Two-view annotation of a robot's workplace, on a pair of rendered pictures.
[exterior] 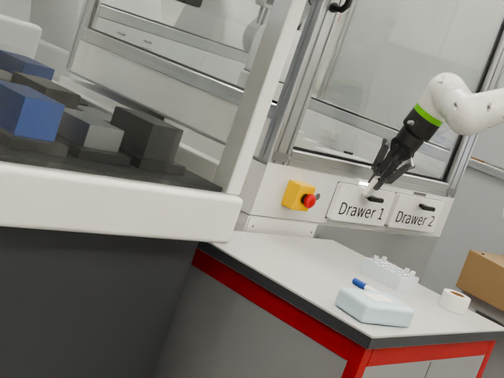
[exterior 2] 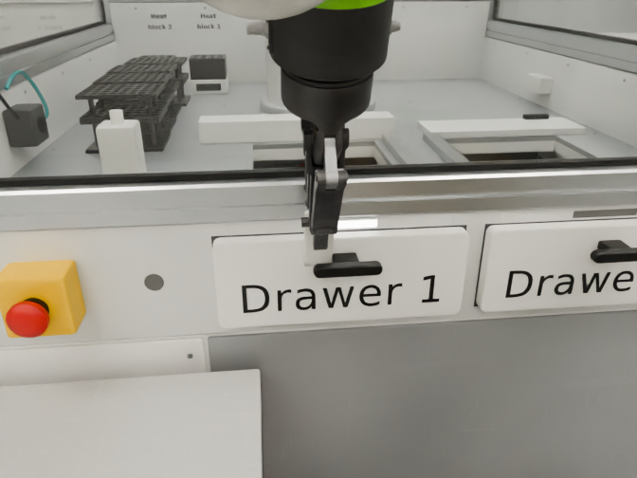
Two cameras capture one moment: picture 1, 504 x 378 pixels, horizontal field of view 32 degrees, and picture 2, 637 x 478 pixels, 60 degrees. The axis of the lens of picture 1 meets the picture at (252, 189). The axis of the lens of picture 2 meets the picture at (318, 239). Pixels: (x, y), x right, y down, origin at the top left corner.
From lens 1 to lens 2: 2.27 m
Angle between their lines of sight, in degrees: 45
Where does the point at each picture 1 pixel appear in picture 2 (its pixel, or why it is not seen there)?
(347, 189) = (242, 253)
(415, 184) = (575, 190)
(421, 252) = not seen: outside the picture
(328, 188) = (185, 258)
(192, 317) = not seen: outside the picture
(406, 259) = (618, 362)
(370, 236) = (435, 336)
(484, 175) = not seen: outside the picture
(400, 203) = (504, 253)
